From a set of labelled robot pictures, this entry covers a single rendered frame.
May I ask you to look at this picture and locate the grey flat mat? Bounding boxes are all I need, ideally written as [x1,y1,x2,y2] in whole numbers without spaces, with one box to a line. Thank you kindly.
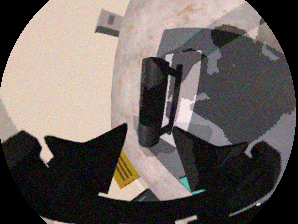
[149,27,297,217]

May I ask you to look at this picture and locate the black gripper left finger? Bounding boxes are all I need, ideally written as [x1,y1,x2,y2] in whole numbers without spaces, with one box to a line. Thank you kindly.
[44,123,128,194]

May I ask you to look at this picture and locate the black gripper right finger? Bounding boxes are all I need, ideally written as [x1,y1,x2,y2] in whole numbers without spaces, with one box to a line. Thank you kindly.
[172,125,250,192]

